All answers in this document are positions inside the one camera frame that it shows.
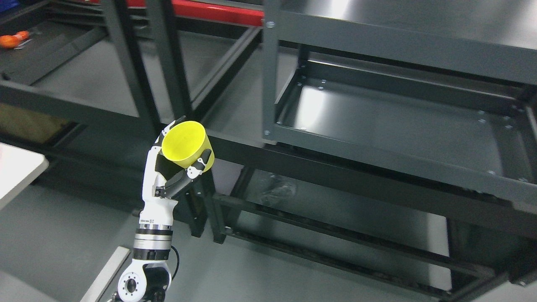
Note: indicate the dark grey metal shelf rack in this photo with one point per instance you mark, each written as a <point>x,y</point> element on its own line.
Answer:
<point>393,139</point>

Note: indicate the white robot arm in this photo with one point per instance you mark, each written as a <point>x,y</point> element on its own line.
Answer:
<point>148,277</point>

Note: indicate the orange toy on shelf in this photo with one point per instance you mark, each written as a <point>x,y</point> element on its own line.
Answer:
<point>12,41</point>

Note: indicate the black metal shelf rack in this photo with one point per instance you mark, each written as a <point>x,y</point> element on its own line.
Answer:
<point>106,91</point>

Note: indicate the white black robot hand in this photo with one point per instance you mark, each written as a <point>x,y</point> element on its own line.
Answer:
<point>163,181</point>

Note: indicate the white table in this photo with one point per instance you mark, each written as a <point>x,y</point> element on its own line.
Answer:
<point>18,168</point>

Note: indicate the red metal beam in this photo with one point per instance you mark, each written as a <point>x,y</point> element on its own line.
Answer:
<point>193,9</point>

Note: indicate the yellow plastic cup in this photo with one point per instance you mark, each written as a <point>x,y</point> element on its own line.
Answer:
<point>185,142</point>

